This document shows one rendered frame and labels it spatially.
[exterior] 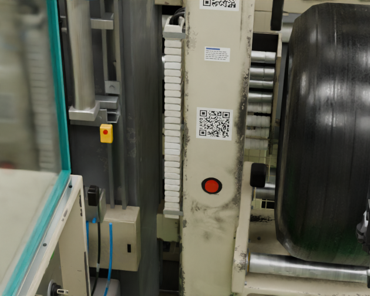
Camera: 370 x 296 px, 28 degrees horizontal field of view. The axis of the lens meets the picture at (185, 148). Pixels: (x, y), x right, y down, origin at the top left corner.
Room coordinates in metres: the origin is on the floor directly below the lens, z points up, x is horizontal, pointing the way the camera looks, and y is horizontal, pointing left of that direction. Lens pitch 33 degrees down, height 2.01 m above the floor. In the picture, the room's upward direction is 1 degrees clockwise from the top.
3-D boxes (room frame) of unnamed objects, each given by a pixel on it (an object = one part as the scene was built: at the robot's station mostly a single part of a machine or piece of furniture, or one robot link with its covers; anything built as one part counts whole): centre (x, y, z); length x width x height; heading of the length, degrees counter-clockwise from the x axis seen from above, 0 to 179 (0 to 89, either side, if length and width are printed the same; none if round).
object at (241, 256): (1.40, -0.15, 0.90); 0.40 x 0.03 x 0.10; 173
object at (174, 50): (1.37, 0.02, 1.19); 0.05 x 0.04 x 0.48; 173
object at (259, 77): (1.78, -0.15, 1.05); 0.20 x 0.15 x 0.30; 83
